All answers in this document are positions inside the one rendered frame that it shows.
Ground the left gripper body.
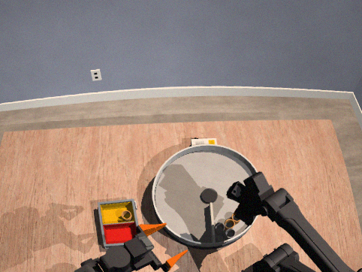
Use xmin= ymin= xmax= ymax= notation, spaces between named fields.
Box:
xmin=130 ymin=225 xmax=170 ymax=272

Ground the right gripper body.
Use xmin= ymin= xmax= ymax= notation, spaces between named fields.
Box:
xmin=235 ymin=198 xmax=258 ymax=225

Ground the red bin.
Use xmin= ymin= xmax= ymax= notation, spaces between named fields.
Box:
xmin=104 ymin=222 xmax=137 ymax=244

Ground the yellow bin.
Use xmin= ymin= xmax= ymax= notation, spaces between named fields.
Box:
xmin=101 ymin=202 xmax=135 ymax=224

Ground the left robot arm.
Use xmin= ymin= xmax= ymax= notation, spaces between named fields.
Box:
xmin=74 ymin=237 xmax=154 ymax=272

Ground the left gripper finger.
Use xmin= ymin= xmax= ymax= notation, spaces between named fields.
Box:
xmin=165 ymin=250 xmax=188 ymax=270
xmin=139 ymin=223 xmax=166 ymax=236

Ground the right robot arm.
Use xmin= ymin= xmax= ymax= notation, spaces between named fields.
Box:
xmin=226 ymin=171 xmax=355 ymax=272

